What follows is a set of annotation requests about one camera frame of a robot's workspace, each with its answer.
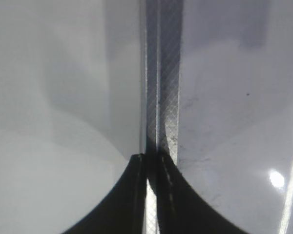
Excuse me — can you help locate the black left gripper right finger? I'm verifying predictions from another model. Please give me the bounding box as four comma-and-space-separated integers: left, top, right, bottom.
156, 152, 245, 234

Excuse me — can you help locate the white board with aluminium frame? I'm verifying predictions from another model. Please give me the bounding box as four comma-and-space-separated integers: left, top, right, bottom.
142, 0, 293, 234

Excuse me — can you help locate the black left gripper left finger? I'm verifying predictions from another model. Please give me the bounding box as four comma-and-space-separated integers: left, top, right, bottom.
65, 154, 147, 234

